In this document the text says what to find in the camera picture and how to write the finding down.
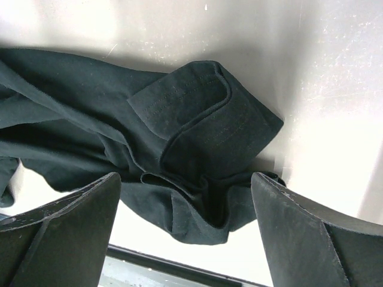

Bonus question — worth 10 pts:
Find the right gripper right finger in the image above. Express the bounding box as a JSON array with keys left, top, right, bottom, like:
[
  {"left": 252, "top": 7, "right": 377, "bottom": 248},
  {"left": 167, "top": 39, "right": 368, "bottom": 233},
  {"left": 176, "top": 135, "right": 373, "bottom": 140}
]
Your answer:
[{"left": 251, "top": 173, "right": 382, "bottom": 286}]

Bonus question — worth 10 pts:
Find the black t-shirt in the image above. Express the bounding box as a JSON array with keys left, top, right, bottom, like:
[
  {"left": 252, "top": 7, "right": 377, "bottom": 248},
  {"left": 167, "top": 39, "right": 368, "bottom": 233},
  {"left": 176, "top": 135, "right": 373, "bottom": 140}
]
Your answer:
[{"left": 1, "top": 48, "right": 283, "bottom": 245}]

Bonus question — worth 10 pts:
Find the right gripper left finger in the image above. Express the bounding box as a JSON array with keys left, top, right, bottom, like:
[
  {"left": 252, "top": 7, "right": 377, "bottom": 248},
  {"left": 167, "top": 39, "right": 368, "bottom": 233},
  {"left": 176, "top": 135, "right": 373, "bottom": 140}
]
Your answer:
[{"left": 1, "top": 173, "right": 121, "bottom": 286}]

